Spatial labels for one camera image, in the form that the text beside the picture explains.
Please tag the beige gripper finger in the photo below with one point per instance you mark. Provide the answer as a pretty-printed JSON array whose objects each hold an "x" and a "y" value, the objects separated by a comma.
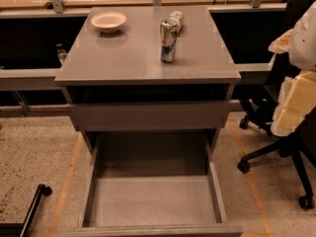
[{"x": 296, "y": 99}]

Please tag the silver blue redbull can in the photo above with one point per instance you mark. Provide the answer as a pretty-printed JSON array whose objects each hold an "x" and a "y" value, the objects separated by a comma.
[{"x": 168, "y": 35}]

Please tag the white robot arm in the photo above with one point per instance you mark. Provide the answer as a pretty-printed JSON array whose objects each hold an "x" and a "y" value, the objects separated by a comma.
[{"x": 299, "y": 42}]

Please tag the lying silver can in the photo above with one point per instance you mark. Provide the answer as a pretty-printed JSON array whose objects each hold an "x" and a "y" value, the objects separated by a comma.
[{"x": 178, "y": 18}]

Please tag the grey drawer cabinet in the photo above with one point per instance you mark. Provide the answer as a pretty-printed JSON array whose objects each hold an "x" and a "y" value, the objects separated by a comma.
[{"x": 126, "y": 67}]

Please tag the open grey middle drawer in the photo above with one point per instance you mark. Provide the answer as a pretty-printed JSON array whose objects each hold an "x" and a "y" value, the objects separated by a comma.
[{"x": 152, "y": 184}]

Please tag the closed grey top drawer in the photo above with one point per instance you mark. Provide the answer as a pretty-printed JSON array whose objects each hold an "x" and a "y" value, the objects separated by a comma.
[{"x": 150, "y": 116}]

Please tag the black office chair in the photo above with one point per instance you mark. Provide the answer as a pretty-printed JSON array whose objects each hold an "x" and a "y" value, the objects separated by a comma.
[{"x": 301, "y": 142}]

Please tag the white paper bowl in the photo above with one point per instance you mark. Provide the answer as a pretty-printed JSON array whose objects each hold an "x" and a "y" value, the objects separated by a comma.
[{"x": 108, "y": 22}]

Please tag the black wheeled stand base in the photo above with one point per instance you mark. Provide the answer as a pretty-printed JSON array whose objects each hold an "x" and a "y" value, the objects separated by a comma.
[{"x": 22, "y": 229}]

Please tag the grey metal frame rail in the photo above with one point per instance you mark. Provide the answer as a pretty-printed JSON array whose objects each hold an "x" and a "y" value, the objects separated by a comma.
[{"x": 28, "y": 79}]

